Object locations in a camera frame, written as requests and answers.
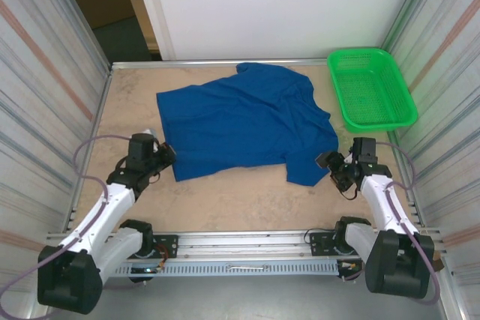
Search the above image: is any blue t-shirt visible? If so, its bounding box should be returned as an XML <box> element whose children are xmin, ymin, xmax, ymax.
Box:
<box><xmin>155</xmin><ymin>61</ymin><xmax>341</xmax><ymax>188</ymax></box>

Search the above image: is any aluminium table edge bar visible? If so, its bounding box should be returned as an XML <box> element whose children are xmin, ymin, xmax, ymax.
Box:
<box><xmin>110</xmin><ymin>58</ymin><xmax>331</xmax><ymax>70</ymax></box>

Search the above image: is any green plastic basket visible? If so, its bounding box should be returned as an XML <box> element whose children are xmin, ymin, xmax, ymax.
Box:
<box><xmin>326</xmin><ymin>47</ymin><xmax>419</xmax><ymax>133</ymax></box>

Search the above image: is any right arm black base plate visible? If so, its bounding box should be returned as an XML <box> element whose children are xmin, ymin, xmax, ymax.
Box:
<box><xmin>307</xmin><ymin>232</ymin><xmax>338</xmax><ymax>257</ymax></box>

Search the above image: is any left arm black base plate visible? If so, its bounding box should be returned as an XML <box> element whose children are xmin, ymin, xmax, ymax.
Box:
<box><xmin>151</xmin><ymin>235</ymin><xmax>179</xmax><ymax>260</ymax></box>

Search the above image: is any aluminium mounting rail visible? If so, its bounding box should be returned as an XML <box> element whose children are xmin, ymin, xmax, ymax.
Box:
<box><xmin>43</xmin><ymin>228</ymin><xmax>447</xmax><ymax>263</ymax></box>

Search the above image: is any grey slotted cable duct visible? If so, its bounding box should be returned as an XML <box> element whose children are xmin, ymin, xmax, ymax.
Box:
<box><xmin>112</xmin><ymin>262</ymin><xmax>341</xmax><ymax>278</ymax></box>

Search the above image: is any brown cloth pouch with string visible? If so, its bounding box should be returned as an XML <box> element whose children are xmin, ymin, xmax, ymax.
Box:
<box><xmin>430</xmin><ymin>250</ymin><xmax>444</xmax><ymax>273</ymax></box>

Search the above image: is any beige door frame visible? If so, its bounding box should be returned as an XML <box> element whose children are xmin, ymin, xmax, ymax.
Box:
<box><xmin>115</xmin><ymin>0</ymin><xmax>161</xmax><ymax>53</ymax></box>

